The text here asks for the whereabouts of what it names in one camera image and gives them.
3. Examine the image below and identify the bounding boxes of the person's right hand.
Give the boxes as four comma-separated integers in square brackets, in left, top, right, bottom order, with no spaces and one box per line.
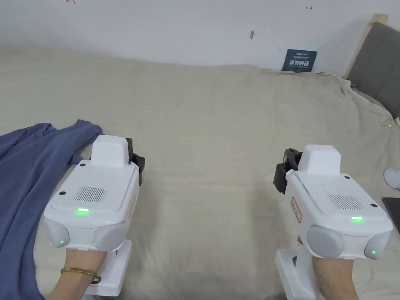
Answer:
[296,236,357,283]

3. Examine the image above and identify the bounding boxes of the dark blue card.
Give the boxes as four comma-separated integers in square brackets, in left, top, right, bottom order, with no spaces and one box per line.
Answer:
[282,49,318,73]

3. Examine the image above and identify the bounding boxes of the bed with beige sheet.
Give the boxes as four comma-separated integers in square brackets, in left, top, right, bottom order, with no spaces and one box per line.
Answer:
[0,46,400,300]

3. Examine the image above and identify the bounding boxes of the white hand controller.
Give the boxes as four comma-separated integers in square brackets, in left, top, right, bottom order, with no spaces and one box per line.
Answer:
[384,168,400,190]

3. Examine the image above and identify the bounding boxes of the blue garment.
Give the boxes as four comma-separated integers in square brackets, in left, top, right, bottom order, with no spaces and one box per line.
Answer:
[0,122,104,300]

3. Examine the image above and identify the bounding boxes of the grey padded headboard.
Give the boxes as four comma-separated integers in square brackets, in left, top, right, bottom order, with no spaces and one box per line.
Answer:
[341,14,400,118]

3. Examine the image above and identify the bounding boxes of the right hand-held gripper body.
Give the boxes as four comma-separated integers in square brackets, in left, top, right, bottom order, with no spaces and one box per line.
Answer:
[273,144,394,300]

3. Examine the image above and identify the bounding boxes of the black tablet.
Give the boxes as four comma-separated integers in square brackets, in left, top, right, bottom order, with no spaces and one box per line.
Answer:
[382,196,400,236]

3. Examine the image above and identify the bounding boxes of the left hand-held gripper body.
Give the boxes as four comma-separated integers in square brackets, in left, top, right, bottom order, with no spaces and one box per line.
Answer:
[42,135,146,297]

